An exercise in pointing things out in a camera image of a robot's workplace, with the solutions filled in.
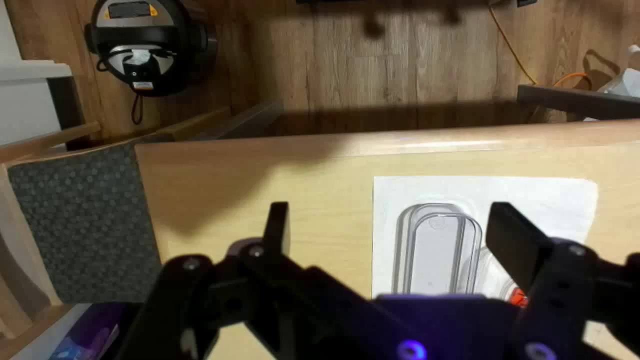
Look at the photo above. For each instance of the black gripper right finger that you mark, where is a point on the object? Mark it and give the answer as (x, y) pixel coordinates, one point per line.
(532, 252)

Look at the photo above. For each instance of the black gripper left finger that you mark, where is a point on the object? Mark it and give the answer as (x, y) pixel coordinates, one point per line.
(220, 292)

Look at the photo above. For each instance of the white paper sheet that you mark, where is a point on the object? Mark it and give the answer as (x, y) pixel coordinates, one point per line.
(561, 200)

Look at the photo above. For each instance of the blue purple box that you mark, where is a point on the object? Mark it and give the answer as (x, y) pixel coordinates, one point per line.
(86, 333)

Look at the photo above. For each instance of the wooden chair with grey cushion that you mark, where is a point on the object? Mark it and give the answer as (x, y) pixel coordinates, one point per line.
(80, 221)

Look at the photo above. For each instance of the black round robot vacuum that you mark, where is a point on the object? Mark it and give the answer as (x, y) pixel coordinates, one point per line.
(143, 40)

